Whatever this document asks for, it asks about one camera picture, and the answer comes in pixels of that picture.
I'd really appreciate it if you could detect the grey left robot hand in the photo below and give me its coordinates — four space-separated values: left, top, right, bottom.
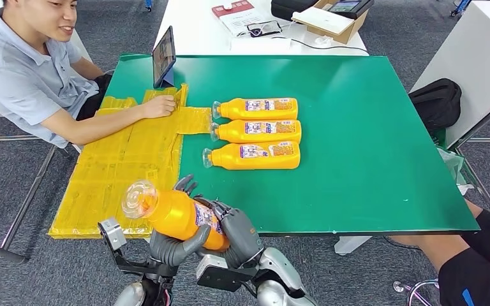
149 174 212 268

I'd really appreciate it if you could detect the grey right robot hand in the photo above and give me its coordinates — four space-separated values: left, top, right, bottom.
194 196 265 269

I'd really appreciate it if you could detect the orange detergent bottle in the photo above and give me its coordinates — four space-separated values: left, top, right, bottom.
209 120 302 145
211 97 299 121
121 180 232 253
202 141 301 171

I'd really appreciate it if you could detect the yellow taped cardboard sheet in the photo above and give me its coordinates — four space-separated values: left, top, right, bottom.
48 84 213 240

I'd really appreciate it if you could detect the white table foot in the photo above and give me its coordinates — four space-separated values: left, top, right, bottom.
333 235 372 256

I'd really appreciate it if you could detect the green table mat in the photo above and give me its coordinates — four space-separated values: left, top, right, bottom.
105 53 481 236

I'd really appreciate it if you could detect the person's hand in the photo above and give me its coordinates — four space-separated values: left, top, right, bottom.
141 94 177 120

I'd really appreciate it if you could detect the chrome stool base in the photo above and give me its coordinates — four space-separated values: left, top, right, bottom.
391 279 439 306

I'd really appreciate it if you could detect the black tablet on stand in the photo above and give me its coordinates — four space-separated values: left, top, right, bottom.
152 25 177 89

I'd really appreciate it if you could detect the white table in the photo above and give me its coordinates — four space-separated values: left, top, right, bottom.
154 0 370 57

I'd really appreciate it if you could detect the white paper sheet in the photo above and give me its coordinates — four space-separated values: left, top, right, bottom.
219 7 272 38

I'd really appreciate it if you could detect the clear plastic bag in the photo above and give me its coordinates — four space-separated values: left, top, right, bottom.
436 147 475 197

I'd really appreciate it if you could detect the red booklet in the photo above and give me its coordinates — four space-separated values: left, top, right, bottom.
211 0 255 18

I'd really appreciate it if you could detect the white flat box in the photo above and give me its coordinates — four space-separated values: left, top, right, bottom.
291 6 355 36

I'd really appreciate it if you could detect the black zip case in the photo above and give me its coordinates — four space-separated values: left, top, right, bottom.
271 0 318 22

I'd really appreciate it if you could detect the cardboard box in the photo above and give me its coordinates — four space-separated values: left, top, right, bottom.
304 0 375 45

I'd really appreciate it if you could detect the person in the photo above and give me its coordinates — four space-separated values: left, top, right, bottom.
390 198 490 306
0 0 177 149

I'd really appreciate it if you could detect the black backpack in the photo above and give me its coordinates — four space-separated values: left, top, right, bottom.
408 78 463 135

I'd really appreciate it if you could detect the black screen terminal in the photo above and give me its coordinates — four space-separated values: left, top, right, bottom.
327 0 375 20

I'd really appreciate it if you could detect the blue chair base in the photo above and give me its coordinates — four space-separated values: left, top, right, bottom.
450 0 473 18

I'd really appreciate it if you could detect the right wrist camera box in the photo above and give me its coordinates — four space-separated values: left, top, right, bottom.
196 254 258 293

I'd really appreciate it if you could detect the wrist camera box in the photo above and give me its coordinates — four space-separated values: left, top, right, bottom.
196 254 258 293
98 217 161 275

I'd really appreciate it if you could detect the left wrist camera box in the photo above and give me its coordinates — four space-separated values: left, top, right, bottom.
98 217 161 275

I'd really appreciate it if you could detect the metal desk leg frame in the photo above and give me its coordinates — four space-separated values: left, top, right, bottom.
0 134 57 265

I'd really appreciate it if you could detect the black cable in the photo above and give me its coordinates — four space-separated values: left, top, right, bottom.
271 36 369 55

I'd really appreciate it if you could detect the white desk with metal frame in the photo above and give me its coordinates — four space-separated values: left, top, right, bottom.
409 0 490 149

